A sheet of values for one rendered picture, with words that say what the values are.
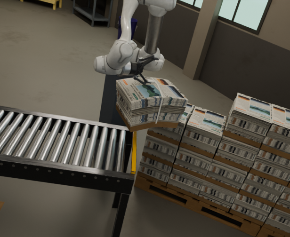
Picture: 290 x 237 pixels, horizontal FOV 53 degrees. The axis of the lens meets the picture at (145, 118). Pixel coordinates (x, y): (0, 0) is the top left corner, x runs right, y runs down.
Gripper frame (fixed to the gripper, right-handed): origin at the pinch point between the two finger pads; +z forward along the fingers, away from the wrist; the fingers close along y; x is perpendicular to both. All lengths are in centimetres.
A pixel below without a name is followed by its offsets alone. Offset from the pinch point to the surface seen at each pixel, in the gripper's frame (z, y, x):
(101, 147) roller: -29, 52, 10
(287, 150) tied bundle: 98, 31, 45
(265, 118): 83, 16, 26
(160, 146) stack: 36, 74, -16
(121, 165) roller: -22, 51, 29
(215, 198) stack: 81, 100, 24
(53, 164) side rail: -60, 54, 22
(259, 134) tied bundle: 83, 29, 29
